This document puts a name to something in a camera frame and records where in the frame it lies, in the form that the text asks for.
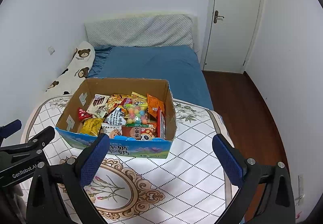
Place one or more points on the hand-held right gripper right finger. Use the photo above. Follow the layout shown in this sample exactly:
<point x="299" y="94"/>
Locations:
<point x="227" y="158"/>

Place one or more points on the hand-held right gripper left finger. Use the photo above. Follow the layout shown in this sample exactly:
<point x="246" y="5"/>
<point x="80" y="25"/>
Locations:
<point x="94" y="161"/>

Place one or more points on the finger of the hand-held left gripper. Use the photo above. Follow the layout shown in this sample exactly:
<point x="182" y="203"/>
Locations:
<point x="37" y="142"/>
<point x="11" y="127"/>

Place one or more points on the cardboard box with blue print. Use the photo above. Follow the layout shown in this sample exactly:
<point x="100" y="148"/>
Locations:
<point x="141" y="150"/>

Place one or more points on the orange snack packet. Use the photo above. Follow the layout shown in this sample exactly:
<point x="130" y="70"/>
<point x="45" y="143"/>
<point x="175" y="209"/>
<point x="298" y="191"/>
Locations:
<point x="154" y="106"/>

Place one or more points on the pile of assorted snacks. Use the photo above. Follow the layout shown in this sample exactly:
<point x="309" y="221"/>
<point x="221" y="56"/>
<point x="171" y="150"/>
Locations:
<point x="116" y="115"/>

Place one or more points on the white bear print pillow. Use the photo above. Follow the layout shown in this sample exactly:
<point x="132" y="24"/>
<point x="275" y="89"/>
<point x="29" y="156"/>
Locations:
<point x="78" y="67"/>

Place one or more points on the blue bedsheet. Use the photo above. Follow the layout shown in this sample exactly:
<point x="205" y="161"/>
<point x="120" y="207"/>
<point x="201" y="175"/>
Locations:
<point x="156" y="62"/>

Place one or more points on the white door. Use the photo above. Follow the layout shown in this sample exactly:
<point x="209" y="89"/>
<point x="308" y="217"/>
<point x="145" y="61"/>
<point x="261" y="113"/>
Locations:
<point x="234" y="37"/>

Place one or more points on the grey quilted cushion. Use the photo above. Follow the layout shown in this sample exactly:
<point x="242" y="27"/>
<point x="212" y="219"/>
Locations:
<point x="141" y="31"/>

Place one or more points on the white wall socket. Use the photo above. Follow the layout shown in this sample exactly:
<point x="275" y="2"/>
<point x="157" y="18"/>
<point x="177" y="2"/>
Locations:
<point x="300" y="188"/>
<point x="51" y="50"/>

